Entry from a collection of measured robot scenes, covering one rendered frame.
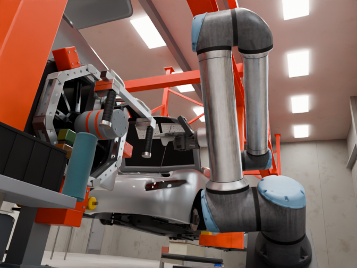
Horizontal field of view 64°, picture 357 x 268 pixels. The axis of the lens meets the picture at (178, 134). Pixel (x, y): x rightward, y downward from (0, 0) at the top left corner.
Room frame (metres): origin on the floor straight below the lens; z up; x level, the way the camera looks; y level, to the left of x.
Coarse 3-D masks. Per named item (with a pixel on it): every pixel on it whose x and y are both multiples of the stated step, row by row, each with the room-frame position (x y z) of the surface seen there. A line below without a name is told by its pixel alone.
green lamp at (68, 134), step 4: (60, 132) 0.83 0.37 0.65; (64, 132) 0.83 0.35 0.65; (68, 132) 0.82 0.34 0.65; (72, 132) 0.84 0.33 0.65; (60, 136) 0.83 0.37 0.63; (64, 136) 0.82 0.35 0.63; (68, 136) 0.83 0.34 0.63; (72, 136) 0.84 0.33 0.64; (60, 140) 0.83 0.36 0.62; (68, 140) 0.83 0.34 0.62; (72, 140) 0.85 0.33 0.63
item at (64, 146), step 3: (57, 144) 0.83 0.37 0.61; (60, 144) 0.83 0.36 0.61; (63, 144) 0.82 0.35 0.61; (60, 147) 0.83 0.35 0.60; (63, 147) 0.82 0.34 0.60; (66, 147) 0.83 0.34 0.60; (69, 147) 0.84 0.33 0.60; (66, 150) 0.83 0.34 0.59; (69, 150) 0.84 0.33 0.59; (69, 153) 0.85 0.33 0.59; (66, 156) 0.84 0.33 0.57; (69, 156) 0.85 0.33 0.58
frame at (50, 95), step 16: (48, 80) 1.00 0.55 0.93; (64, 80) 1.01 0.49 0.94; (96, 80) 1.20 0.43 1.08; (48, 96) 0.98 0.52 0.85; (48, 112) 0.99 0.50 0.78; (48, 128) 1.00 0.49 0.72; (112, 144) 1.46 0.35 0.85; (112, 160) 1.45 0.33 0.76; (64, 176) 1.15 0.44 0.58; (96, 176) 1.33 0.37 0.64
